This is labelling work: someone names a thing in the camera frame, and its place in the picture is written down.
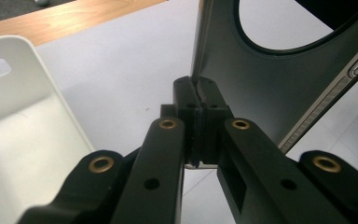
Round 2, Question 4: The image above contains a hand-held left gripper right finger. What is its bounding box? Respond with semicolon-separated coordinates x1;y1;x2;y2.
193;76;235;166

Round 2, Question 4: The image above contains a white plastic storage bin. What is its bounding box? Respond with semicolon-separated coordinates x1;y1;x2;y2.
0;35;95;224

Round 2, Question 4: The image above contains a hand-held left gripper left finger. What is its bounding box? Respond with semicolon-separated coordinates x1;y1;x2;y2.
172;76;203;167

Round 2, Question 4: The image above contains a white table cover sheet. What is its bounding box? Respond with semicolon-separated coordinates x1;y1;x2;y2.
35;0;358;224

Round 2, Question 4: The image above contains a dark phone case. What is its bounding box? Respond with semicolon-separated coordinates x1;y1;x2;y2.
185;0;358;171

